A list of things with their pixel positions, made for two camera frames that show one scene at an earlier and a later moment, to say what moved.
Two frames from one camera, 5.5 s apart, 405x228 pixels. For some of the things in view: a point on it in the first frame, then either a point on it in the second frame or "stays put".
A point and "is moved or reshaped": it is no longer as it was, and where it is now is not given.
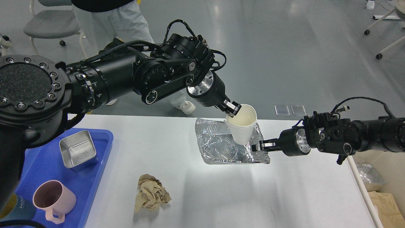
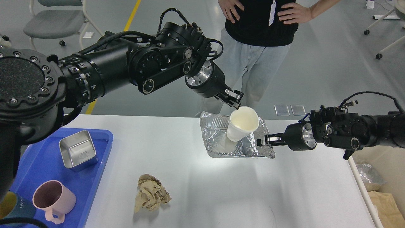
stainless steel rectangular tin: [78, 151] stays put
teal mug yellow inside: [16, 207] stays put
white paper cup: [242, 126] is moved or reshaped
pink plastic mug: [57, 200] stays put
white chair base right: [400, 9] stays put
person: [96, 22] → [256, 42]
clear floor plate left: [282, 110] stays put
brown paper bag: [388, 211] stays put
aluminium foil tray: [217, 145] is moved or reshaped
